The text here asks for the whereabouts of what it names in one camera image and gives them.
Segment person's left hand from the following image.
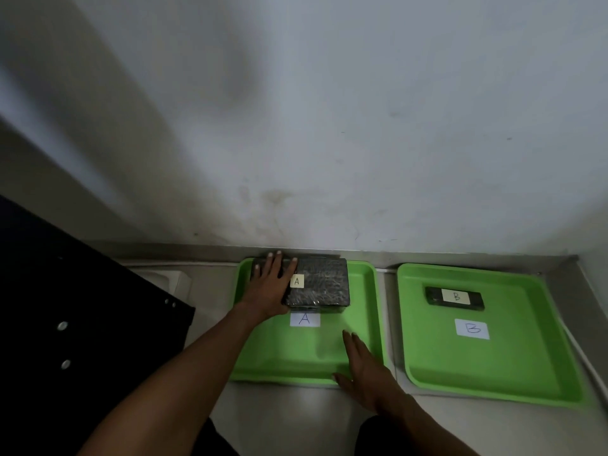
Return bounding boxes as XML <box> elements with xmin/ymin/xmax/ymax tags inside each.
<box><xmin>236</xmin><ymin>250</ymin><xmax>300</xmax><ymax>324</ymax></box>

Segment person's right hand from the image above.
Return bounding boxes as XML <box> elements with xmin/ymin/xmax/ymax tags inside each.
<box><xmin>332</xmin><ymin>330</ymin><xmax>410</xmax><ymax>417</ymax></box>

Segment black patterned box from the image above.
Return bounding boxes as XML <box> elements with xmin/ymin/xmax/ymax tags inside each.
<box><xmin>250</xmin><ymin>255</ymin><xmax>352</xmax><ymax>313</ymax></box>

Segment person's left forearm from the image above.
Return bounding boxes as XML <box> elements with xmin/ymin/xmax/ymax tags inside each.
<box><xmin>78</xmin><ymin>299</ymin><xmax>274</xmax><ymax>456</ymax></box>

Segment person's right forearm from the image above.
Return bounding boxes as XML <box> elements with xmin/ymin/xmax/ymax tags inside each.
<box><xmin>377</xmin><ymin>394</ymin><xmax>481</xmax><ymax>456</ymax></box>

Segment green plastic tray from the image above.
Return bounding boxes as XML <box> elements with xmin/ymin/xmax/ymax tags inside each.
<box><xmin>396</xmin><ymin>263</ymin><xmax>595</xmax><ymax>409</ymax></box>
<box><xmin>228</xmin><ymin>257</ymin><xmax>393</xmax><ymax>388</ymax></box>

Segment white plastic container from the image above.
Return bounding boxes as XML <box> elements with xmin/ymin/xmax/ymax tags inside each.
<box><xmin>124</xmin><ymin>268</ymin><xmax>193</xmax><ymax>305</ymax></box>

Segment flat black device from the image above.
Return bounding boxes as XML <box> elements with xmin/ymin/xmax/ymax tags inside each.
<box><xmin>424</xmin><ymin>286</ymin><xmax>486</xmax><ymax>313</ymax></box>

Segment black panel with white studs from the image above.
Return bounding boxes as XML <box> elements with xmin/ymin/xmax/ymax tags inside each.
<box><xmin>0</xmin><ymin>194</ymin><xmax>197</xmax><ymax>456</ymax></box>

